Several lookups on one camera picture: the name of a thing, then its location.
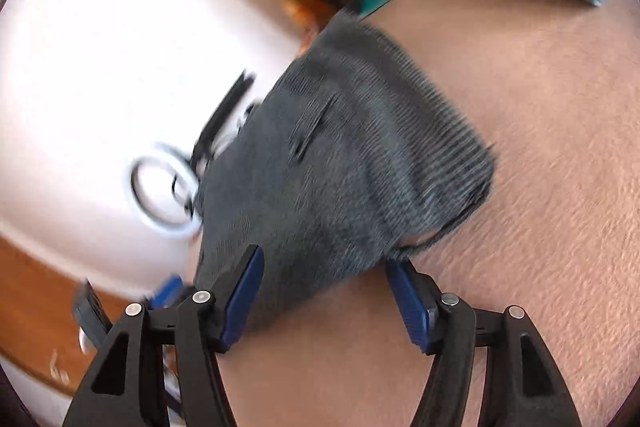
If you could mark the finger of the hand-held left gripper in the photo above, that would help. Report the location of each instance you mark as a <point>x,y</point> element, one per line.
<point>220,117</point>

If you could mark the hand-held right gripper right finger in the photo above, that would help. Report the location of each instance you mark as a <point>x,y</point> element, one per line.
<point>411,302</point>

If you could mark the beige blanket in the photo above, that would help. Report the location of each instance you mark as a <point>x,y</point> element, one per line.
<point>540,187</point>

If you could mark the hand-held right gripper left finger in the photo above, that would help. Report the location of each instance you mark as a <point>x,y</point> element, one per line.
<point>245,289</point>

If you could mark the dark blurred object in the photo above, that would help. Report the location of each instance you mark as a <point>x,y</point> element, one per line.
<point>90,312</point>

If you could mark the grey pants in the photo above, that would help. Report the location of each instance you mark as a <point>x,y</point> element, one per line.
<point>340,167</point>

